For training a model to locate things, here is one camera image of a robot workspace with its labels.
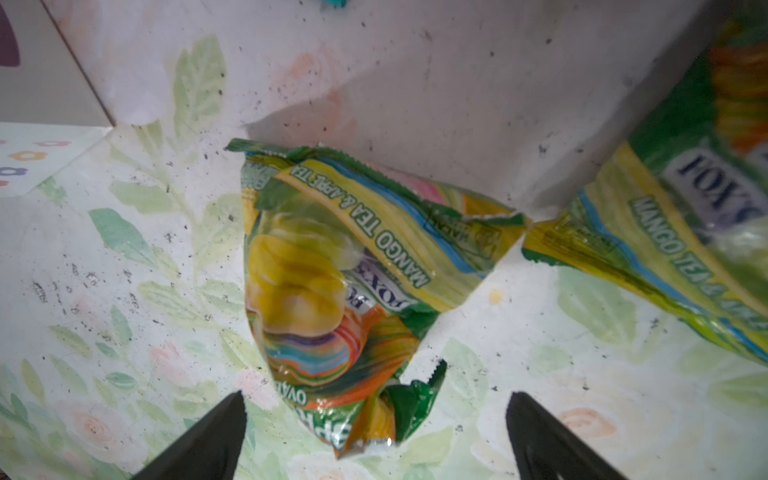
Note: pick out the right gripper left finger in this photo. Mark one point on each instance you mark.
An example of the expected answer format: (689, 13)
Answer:
(210, 449)

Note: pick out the green yellow Fox's candy packet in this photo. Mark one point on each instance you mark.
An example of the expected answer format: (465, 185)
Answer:
(347, 267)

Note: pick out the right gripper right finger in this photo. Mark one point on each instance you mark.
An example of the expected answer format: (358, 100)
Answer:
(545, 448)

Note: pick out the white paper bag with dots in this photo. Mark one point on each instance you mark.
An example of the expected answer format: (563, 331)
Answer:
(50, 114)

